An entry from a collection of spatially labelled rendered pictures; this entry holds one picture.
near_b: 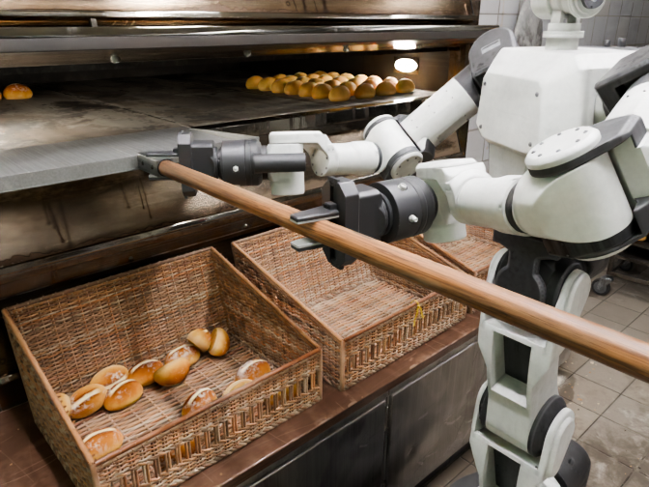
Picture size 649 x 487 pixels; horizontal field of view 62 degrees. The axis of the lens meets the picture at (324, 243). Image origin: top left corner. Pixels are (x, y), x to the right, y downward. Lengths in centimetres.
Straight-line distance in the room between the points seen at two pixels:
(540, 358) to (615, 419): 140
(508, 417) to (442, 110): 67
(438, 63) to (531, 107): 150
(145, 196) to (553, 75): 101
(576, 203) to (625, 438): 188
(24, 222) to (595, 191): 117
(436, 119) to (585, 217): 61
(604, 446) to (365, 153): 160
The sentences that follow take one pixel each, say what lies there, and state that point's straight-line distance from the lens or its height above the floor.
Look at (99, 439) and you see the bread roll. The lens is 130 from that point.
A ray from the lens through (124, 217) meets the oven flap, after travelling 147.
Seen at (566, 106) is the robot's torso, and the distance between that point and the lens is 92.
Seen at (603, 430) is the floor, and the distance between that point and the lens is 245.
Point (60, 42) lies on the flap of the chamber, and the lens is 122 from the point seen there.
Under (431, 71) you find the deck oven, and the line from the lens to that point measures 244.
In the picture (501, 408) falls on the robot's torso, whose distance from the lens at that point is 129.
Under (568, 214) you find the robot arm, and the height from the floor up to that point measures 126.
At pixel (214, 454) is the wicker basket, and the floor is 60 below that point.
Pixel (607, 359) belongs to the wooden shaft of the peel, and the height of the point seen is 119.
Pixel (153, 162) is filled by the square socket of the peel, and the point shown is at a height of 121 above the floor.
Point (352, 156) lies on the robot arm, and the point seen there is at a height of 120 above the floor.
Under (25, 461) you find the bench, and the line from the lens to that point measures 140.
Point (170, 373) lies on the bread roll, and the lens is 145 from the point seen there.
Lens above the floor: 145
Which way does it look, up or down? 22 degrees down
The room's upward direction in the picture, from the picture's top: straight up
